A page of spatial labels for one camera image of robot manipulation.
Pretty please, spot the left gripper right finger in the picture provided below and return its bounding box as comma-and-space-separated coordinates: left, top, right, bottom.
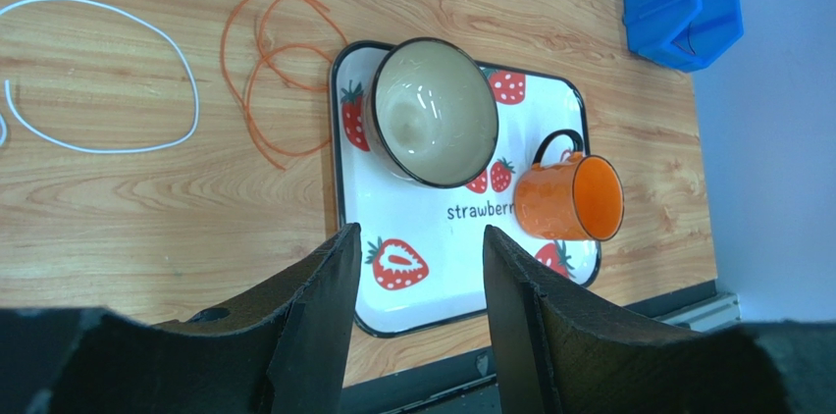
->
483, 226, 835, 413

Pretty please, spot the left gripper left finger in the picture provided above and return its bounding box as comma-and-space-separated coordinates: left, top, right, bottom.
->
1, 224, 361, 413

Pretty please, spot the orange cable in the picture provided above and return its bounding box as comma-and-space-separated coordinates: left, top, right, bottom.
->
183, 0, 350, 172

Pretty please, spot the orange translucent mug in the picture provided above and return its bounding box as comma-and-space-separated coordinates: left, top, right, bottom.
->
513, 129, 625, 241

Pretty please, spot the white strawberry tray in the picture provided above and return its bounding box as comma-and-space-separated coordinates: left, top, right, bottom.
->
330, 41, 601, 337

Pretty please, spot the grey ceramic bowl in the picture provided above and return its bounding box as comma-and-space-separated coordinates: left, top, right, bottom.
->
362, 37, 499, 189

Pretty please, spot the right blue plastic bin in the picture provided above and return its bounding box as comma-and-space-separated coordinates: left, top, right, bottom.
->
623, 0, 744, 73

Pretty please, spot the aluminium front rail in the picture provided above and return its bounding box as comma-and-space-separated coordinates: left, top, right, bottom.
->
655, 293, 742, 333

